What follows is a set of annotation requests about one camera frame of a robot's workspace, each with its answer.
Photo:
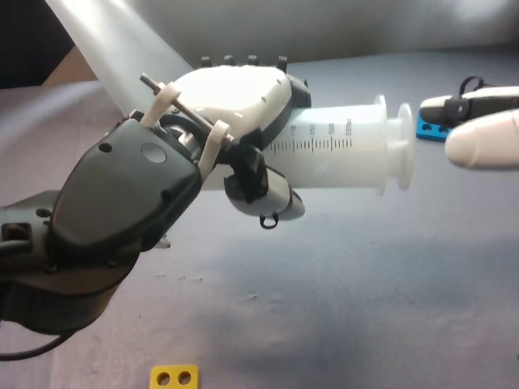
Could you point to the black backdrop cloth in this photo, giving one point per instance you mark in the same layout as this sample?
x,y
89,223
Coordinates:
x,y
24,40

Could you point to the white backdrop cloth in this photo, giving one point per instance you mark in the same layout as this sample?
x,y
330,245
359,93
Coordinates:
x,y
324,28

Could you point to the large white plastic syringe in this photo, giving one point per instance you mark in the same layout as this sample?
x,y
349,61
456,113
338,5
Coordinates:
x,y
344,154

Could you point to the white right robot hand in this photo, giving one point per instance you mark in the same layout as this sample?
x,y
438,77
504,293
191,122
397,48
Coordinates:
x,y
486,142

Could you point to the blue square four-hole block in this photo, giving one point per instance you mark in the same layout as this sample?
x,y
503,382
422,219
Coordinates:
x,y
433,137

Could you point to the grey table cloth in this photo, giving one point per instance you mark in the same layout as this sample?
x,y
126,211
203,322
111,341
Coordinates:
x,y
324,283

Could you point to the yellow rectangular two-hole block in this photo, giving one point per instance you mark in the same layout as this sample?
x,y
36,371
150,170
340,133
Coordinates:
x,y
174,369

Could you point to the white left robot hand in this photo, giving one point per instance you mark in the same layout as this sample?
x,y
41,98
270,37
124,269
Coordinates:
x,y
227,93

